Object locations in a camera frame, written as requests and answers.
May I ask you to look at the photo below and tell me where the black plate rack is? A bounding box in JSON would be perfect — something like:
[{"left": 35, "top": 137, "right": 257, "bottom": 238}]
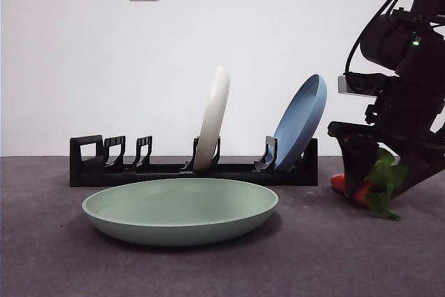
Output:
[{"left": 68, "top": 134, "right": 319, "bottom": 188}]

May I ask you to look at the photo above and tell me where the white plate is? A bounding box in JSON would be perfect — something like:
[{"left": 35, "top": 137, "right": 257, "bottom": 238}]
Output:
[{"left": 193, "top": 64, "right": 232, "bottom": 171}]

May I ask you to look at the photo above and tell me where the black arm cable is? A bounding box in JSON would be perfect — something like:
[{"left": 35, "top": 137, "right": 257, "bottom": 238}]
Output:
[{"left": 343, "top": 0, "right": 428, "bottom": 77}]

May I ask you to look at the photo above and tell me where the orange carrot with green leaves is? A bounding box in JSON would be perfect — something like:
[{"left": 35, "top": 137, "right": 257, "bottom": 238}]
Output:
[{"left": 330, "top": 147, "right": 410, "bottom": 221}]

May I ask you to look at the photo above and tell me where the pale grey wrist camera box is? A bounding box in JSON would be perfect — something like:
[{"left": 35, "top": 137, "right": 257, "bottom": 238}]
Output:
[{"left": 337, "top": 72, "right": 382, "bottom": 97}]

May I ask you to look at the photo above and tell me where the blue plate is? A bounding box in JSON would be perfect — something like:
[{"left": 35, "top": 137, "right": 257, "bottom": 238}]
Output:
[{"left": 273, "top": 73, "right": 328, "bottom": 172}]

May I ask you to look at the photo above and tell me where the green plate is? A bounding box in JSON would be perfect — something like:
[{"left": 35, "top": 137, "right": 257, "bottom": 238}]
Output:
[{"left": 81, "top": 177, "right": 279, "bottom": 246}]

